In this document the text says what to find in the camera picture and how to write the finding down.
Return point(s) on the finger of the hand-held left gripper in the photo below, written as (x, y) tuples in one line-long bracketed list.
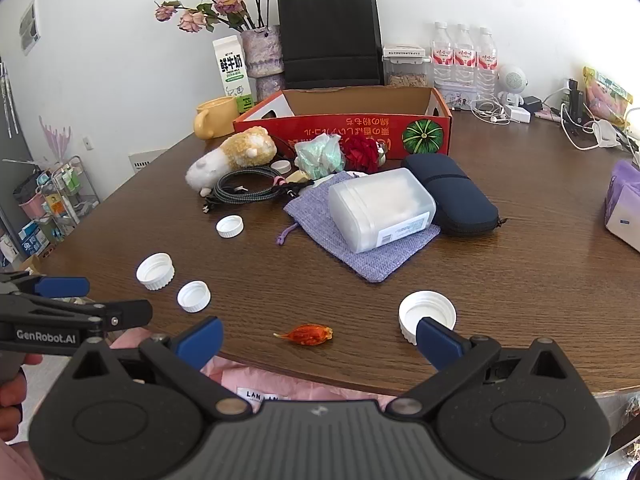
[(130, 314), (65, 286)]

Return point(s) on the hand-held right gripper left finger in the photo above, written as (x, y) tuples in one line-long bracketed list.
[(202, 340)]

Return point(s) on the translucent plastic container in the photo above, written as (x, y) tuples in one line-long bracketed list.
[(370, 210)]

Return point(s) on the white robot speaker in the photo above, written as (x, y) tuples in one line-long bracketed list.
[(512, 80)]

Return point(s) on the navy zip case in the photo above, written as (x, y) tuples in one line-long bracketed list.
[(450, 185)]

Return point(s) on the wall poster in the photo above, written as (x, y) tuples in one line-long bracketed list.
[(30, 25)]

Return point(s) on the white green milk carton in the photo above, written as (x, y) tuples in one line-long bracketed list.
[(232, 70)]

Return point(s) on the clear seed container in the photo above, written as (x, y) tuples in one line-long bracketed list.
[(406, 72)]

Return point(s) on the white printed tin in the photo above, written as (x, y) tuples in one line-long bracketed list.
[(457, 96)]

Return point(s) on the white bottle cap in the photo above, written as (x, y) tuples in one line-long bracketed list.
[(193, 296), (230, 226), (281, 165)]

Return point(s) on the purple textured vase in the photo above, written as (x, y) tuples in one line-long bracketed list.
[(262, 52)]

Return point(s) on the pink patterned case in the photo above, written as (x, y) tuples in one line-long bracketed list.
[(550, 114)]

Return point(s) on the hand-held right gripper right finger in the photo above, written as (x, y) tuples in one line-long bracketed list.
[(440, 342)]

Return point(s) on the white wall socket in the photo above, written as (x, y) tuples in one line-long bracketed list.
[(147, 161)]

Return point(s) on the large white ribbed cap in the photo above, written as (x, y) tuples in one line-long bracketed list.
[(155, 271), (426, 310)]

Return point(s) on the yellow mug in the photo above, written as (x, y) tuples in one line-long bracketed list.
[(220, 117)]

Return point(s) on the yellow pink snack packet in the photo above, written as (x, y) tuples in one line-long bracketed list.
[(607, 95)]

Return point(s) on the white charger block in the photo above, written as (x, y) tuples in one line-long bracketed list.
[(517, 113)]

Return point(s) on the black power adapter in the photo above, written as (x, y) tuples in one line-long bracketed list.
[(531, 103)]

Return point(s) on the green iridescent plastic bag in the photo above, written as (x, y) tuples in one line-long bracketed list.
[(320, 157)]

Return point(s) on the black stand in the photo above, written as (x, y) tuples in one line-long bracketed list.
[(576, 102)]

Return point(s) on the purple wall decal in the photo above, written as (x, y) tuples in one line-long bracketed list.
[(56, 140)]

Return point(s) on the yellow white plush sheep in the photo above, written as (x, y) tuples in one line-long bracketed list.
[(240, 152)]

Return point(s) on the person's left hand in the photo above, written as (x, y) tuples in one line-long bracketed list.
[(10, 405)]

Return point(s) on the red fabric rose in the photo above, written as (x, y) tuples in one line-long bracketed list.
[(357, 152)]

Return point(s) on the grey cabinet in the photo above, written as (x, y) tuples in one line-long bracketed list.
[(12, 170)]

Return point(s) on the black paper bag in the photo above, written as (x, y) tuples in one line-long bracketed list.
[(330, 35)]

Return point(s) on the pink garment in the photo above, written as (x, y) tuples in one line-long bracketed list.
[(300, 390)]

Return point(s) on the red cardboard box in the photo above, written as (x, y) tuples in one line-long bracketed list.
[(350, 130)]

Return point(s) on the purple tissue pack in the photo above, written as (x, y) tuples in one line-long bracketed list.
[(625, 200)]

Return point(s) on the white power plug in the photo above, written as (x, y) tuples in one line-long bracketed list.
[(607, 134)]

